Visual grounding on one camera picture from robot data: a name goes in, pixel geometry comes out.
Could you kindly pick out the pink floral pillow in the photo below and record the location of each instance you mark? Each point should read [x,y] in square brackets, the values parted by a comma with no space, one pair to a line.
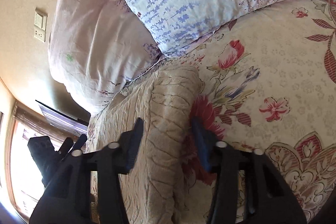
[96,47]

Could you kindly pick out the white wall switch socket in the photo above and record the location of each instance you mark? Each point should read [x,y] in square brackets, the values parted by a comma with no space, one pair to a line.
[40,25]

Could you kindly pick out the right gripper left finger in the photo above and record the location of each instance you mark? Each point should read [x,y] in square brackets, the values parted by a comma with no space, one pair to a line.
[67,197]

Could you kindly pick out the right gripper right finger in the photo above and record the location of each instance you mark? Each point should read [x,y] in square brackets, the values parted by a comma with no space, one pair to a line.
[268,198]

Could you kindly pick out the wooden window frame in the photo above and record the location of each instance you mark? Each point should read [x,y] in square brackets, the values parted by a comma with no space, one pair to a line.
[21,180]

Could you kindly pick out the floral bed quilt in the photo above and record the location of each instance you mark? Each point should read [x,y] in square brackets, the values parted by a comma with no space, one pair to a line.
[267,82]

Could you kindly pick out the beige cable-knit sweater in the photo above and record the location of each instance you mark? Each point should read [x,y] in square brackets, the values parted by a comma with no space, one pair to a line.
[153,191]

